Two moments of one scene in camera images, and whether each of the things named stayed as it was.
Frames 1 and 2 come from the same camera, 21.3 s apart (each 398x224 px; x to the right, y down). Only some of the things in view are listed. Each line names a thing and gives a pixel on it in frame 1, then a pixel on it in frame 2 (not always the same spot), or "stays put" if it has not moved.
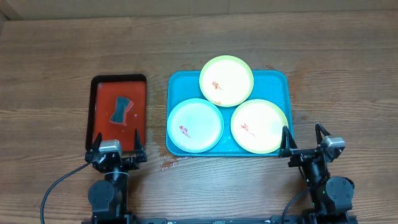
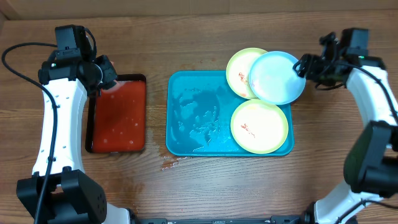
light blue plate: x=195 y=126 → x=273 y=79
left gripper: x=132 y=164 → x=104 y=63
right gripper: x=287 y=148 → x=309 y=71
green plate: x=226 y=81 → x=237 y=70
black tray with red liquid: x=116 y=107 stays put
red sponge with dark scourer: x=123 y=106 → x=109 y=84
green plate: x=257 y=126 stays put
